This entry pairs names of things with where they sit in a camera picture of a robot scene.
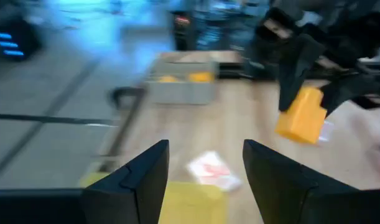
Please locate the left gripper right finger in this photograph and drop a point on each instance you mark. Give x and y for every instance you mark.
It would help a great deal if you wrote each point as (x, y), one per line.
(286, 193)

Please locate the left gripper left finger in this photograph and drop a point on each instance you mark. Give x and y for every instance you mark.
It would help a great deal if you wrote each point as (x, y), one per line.
(130, 193)

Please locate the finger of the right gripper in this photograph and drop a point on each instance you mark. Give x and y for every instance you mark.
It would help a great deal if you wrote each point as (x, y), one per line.
(298, 65)
(351, 90)

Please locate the small yellow toy block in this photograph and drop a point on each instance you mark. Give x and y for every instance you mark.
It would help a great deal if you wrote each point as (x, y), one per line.
(301, 118)

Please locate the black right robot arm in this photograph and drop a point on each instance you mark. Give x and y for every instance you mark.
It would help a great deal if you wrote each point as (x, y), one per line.
(357, 25)

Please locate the yellow translucent plastic bin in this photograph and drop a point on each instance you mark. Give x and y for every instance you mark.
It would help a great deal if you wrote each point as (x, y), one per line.
(192, 205)

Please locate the pink card box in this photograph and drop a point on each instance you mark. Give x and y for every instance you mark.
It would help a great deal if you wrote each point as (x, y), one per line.
(377, 152)

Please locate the orange print card deck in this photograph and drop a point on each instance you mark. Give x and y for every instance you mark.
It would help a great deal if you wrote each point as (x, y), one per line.
(213, 171)

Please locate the grey plastic bin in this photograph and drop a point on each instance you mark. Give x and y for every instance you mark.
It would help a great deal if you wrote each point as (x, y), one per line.
(180, 93)

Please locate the dark machine with red light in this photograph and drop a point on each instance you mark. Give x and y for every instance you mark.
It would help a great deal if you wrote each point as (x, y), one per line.
(183, 31)

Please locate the black computer with blue lights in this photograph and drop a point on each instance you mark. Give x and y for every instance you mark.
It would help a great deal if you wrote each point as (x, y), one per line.
(9, 40)

